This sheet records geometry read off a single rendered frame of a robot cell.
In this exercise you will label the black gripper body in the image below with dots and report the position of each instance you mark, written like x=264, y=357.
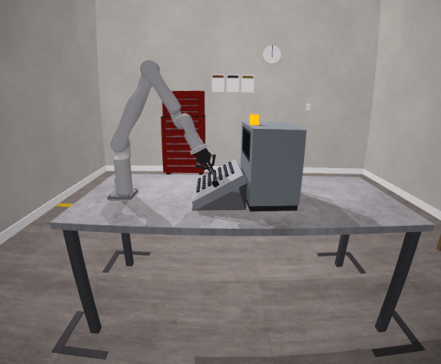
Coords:
x=202, y=154

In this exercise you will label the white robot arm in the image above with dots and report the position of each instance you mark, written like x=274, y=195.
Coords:
x=120, y=142

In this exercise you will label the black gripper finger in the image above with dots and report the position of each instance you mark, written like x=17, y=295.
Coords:
x=202, y=167
x=211, y=165

